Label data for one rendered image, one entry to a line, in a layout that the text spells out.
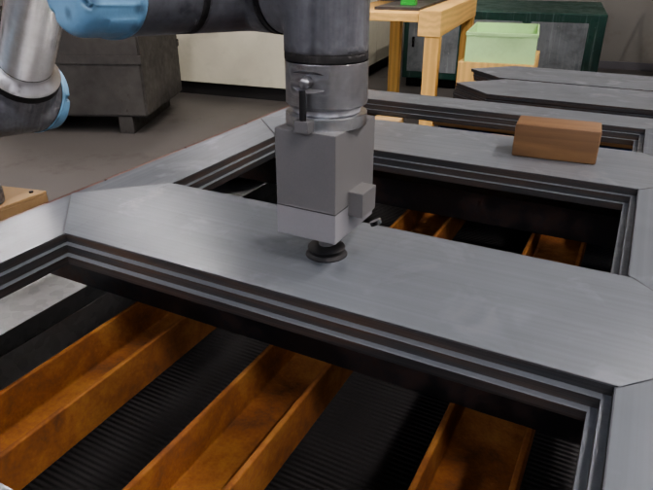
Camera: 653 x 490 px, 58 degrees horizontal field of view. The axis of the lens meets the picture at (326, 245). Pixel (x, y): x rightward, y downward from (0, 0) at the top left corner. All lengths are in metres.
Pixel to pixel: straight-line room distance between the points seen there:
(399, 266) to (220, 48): 4.82
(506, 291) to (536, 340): 0.08
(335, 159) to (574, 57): 5.16
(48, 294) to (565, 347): 0.71
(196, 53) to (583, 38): 3.27
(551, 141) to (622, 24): 6.45
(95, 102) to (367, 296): 3.97
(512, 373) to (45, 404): 0.49
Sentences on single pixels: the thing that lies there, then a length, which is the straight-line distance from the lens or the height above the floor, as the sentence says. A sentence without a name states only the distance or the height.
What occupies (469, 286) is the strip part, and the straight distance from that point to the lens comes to 0.57.
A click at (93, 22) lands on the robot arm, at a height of 1.08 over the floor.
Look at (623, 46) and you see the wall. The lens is 7.41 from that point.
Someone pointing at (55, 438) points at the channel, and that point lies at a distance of 0.66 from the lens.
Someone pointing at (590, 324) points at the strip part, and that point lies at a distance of 0.54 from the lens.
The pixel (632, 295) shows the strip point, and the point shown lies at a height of 0.84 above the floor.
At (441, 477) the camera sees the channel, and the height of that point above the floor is 0.68.
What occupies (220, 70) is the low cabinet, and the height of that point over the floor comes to 0.23.
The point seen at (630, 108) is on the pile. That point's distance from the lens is 1.33.
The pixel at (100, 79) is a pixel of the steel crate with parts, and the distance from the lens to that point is 4.37.
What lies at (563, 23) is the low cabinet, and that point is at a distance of 5.60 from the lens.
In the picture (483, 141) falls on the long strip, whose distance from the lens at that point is 1.02.
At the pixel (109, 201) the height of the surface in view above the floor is 0.84.
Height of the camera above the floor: 1.12
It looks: 26 degrees down
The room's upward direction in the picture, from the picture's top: straight up
